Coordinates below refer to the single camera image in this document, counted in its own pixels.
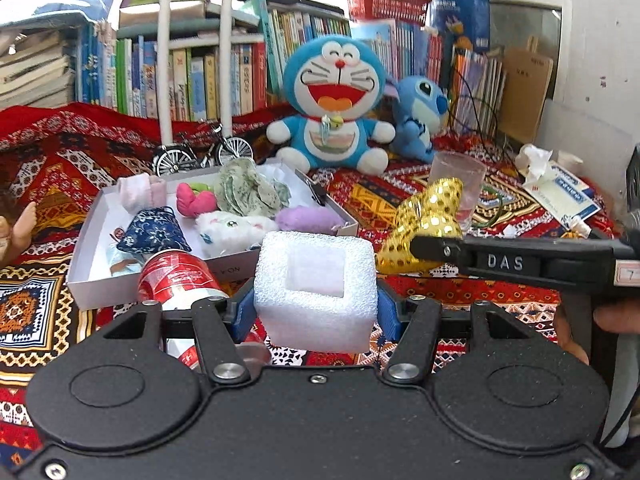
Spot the lilac knitted sock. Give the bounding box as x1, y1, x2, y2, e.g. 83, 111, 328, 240
117, 174, 167, 214

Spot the red patterned blanket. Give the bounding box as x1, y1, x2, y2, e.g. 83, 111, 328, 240
0, 102, 616, 468

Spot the purple soft pouch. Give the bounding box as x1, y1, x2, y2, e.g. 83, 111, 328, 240
274, 206, 345, 235

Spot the clear plastic cup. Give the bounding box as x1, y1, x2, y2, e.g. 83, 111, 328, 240
427, 150, 488, 233

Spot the navy blue floral cloth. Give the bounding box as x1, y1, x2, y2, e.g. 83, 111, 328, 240
116, 206, 192, 256

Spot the gold sequin fabric bow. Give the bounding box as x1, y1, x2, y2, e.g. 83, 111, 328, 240
375, 178, 463, 275

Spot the brown-haired doll beige dress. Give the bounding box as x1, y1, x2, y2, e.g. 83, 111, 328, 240
1, 190, 37, 268

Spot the green patterned fabric pouch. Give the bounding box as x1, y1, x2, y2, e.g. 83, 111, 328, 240
213, 157, 291, 219

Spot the white foam block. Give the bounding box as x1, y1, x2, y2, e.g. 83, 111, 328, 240
254, 231, 378, 353

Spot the blue cardboard package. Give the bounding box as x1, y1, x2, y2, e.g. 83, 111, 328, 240
428, 0, 490, 53

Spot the row of upright books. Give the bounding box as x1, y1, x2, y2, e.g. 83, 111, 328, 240
74, 0, 508, 137

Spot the stack of horizontal books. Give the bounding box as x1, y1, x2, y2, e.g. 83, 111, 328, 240
0, 30, 76, 110

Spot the white cardboard box tray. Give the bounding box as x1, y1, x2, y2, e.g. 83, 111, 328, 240
68, 157, 358, 310

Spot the white pole right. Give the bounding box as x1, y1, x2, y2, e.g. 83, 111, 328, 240
219, 0, 232, 139

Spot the brown paper bag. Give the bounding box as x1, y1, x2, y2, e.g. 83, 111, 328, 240
498, 36, 554, 144

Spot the green scrunchie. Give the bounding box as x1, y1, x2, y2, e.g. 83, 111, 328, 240
189, 182, 212, 194

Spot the tissue packet blue white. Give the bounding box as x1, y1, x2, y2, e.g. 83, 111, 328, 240
514, 144, 601, 236

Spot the Doraemon plush toy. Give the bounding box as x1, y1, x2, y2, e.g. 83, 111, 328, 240
266, 35, 396, 176

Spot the blue Stitch plush toy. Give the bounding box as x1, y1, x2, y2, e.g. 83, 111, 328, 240
385, 75, 448, 164

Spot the white plush cat toy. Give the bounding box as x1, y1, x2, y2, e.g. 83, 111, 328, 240
195, 210, 279, 258

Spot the white pole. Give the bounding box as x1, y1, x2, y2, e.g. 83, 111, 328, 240
156, 0, 174, 145
219, 0, 232, 139

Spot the red white drink can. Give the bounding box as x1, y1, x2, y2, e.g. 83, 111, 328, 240
136, 250, 271, 371

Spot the red plastic basket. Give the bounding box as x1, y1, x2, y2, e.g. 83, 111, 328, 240
347, 0, 431, 25

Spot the miniature metal bicycle model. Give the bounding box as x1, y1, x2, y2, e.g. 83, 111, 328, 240
151, 120, 254, 177

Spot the white pole left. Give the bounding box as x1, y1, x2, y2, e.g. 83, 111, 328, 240
156, 0, 174, 145

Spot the pink bow soft toy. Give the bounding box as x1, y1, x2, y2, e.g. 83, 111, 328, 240
176, 182, 218, 219

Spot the person's right hand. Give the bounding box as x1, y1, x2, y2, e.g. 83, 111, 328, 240
553, 296, 640, 364

